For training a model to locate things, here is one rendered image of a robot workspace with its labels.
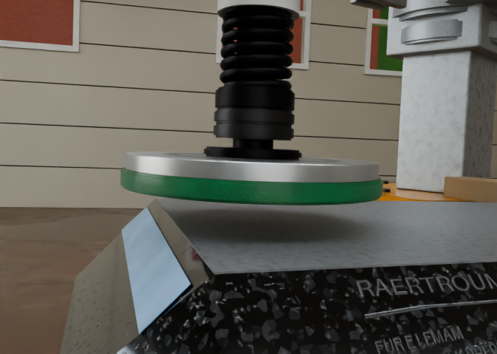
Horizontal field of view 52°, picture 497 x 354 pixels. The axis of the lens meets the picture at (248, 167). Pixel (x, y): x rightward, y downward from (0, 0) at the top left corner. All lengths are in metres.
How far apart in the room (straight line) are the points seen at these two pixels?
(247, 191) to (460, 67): 1.15
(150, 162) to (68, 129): 6.14
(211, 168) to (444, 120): 1.14
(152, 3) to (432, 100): 5.48
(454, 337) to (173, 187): 0.19
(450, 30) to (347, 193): 1.08
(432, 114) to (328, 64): 5.60
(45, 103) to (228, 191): 6.24
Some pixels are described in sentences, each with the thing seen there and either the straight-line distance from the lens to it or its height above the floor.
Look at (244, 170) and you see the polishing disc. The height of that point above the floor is 0.88.
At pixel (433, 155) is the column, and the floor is 0.88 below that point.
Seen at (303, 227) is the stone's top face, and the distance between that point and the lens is 0.43.
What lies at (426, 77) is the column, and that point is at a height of 1.09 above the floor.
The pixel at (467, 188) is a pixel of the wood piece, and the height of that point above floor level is 0.81.
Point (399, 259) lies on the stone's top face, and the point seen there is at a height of 0.83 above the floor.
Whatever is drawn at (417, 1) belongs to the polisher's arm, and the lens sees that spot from 1.44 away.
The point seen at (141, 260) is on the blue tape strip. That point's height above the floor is 0.80.
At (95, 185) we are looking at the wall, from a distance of 6.49.
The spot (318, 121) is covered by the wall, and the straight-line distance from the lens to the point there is 6.90.
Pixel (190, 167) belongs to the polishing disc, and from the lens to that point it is 0.34.
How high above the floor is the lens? 0.90
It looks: 3 degrees down
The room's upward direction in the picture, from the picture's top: 2 degrees clockwise
